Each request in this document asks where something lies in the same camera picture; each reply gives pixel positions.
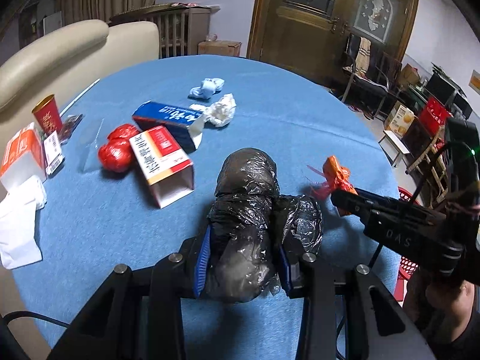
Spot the wicker chair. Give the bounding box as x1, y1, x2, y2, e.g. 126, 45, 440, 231
405, 125, 448, 208

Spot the black armchair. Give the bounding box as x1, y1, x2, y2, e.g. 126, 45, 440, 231
338, 33, 401, 119

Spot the black plastic bag ball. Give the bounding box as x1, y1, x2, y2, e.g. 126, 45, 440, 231
204, 148, 323, 303

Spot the small white stool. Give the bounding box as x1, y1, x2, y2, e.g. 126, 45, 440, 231
378, 130, 410, 167

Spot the cardboard box by door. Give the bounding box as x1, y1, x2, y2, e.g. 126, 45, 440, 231
198, 41, 242, 57

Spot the red plastic bag ball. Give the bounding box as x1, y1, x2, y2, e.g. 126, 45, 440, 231
97, 124, 140, 173

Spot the orange plastic wrapper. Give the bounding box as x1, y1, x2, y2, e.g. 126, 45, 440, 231
307, 155, 358, 201

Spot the wooden radiator cover cabinet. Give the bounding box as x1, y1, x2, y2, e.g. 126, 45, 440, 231
110, 2, 212, 59

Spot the orange white package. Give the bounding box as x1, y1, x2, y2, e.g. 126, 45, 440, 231
1, 122, 47, 193

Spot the red white carton box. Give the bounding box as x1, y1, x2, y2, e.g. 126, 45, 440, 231
128, 126, 194, 209

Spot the light blue cloth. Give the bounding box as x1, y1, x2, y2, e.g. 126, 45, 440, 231
189, 78, 224, 100

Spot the red plastic laundry basket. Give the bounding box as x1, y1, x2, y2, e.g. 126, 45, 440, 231
394, 186, 417, 305

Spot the person's right hand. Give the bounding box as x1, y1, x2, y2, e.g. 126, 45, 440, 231
403, 267, 475, 343

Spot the black computer monitor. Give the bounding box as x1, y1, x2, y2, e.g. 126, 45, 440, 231
425, 69, 473, 119

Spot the red gift bag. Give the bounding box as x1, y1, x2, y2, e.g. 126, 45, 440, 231
418, 96, 452, 137

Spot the white paper sheet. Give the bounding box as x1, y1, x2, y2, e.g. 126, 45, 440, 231
0, 175, 47, 270

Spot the wooden double door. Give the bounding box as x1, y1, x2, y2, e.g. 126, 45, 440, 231
247, 0, 418, 85

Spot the red paper cup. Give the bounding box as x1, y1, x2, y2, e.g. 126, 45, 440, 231
32, 94, 63, 135

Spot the yellow printed carton box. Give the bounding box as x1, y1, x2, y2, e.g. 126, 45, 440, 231
384, 101, 416, 138

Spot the white tissue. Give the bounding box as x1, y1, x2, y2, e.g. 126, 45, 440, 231
190, 94, 237, 128

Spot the blue white carton box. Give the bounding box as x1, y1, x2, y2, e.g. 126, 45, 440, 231
132, 101, 205, 153

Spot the small barcode label box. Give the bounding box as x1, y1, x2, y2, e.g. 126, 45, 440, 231
43, 131, 64, 176

